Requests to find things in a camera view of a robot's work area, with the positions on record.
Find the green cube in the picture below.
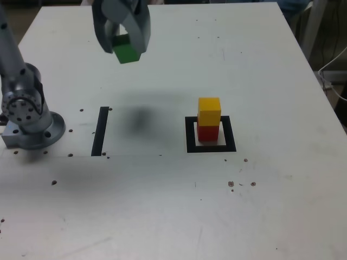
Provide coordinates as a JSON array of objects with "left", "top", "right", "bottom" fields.
[{"left": 111, "top": 34, "right": 140, "bottom": 65}]

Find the black tape square outline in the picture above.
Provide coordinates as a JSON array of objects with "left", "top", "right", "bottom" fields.
[{"left": 184, "top": 115, "right": 237, "bottom": 154}]

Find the black tape strip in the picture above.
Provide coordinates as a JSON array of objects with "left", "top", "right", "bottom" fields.
[{"left": 91, "top": 106, "right": 110, "bottom": 157}]

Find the yellow cube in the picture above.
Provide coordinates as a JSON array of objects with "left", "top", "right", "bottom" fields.
[{"left": 197, "top": 97, "right": 222, "bottom": 127}]

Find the white cable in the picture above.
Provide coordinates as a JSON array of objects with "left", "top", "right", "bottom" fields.
[{"left": 317, "top": 45, "right": 347, "bottom": 101}]

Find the white frame leg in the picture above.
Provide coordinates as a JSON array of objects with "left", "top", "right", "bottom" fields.
[{"left": 297, "top": 0, "right": 325, "bottom": 55}]

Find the red cube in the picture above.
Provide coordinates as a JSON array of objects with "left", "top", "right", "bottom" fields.
[{"left": 197, "top": 123, "right": 220, "bottom": 142}]

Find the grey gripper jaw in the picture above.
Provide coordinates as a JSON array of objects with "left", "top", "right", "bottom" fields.
[
  {"left": 100, "top": 0, "right": 152, "bottom": 56},
  {"left": 91, "top": 0, "right": 120, "bottom": 54}
]

